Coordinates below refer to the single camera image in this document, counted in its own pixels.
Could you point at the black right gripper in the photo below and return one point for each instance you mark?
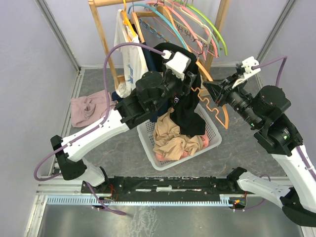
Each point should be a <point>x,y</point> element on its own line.
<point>215,89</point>

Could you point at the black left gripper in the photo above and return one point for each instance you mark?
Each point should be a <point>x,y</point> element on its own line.
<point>184,89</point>

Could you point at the black t shirt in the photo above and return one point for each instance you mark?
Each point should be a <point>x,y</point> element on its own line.
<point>190,123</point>

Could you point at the peach orange plastic hanger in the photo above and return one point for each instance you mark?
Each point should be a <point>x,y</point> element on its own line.
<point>225,123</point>

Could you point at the salmon pink t shirt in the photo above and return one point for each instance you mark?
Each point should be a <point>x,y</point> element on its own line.
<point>179,147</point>

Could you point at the beige tan t shirt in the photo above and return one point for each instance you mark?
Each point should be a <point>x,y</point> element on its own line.
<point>166,128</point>

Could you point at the turquoise plastic hanger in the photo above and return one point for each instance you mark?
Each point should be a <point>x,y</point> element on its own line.
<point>152,9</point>

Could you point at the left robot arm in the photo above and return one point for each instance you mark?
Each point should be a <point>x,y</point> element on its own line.
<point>150,93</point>

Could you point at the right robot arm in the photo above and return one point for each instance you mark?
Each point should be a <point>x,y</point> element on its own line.
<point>265,113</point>

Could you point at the navy blue t shirt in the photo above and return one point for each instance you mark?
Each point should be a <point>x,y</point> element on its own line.
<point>151,67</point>

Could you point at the white printed t shirt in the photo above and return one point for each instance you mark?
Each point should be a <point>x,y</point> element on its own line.
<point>134,63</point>

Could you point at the pink plastic hanger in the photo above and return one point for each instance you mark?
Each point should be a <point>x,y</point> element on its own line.
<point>193,43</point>

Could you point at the lime green hanger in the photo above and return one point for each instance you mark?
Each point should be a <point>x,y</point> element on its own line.
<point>203,18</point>

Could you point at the white perforated plastic basket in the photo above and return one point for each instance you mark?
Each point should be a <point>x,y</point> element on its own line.
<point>146,135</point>

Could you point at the wooden clothes rack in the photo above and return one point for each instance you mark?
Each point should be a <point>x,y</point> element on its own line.
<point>94,4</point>

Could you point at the mauve pink crumpled garment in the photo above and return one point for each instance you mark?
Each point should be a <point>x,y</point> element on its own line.
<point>86,110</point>

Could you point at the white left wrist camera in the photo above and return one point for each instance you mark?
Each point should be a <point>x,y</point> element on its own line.
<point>177,63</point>

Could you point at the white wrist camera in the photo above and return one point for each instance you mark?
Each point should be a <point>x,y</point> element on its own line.
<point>246,69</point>
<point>177,63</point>

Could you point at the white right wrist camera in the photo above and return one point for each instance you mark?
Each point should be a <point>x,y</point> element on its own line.
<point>246,69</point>

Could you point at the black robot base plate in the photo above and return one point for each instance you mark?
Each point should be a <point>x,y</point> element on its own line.
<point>168,189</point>

